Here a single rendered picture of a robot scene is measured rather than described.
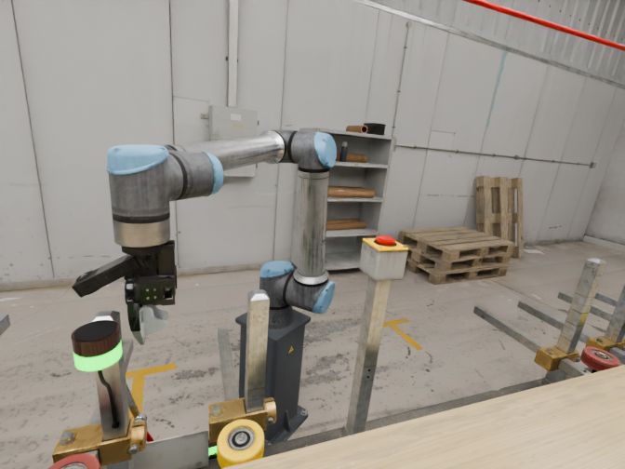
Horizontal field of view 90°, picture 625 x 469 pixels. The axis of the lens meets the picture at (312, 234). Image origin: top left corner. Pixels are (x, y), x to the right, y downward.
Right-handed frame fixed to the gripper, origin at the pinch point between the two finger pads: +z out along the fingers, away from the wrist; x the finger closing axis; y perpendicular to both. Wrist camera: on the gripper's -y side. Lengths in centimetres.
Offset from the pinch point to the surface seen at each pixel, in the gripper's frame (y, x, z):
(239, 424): 18.0, -15.8, 10.0
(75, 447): -8.8, -9.9, 13.5
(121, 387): -1.3, -9.6, 3.0
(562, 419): 82, -31, 11
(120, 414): -1.8, -9.7, 8.6
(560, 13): 491, 309, -243
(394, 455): 43, -28, 11
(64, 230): -96, 250, 50
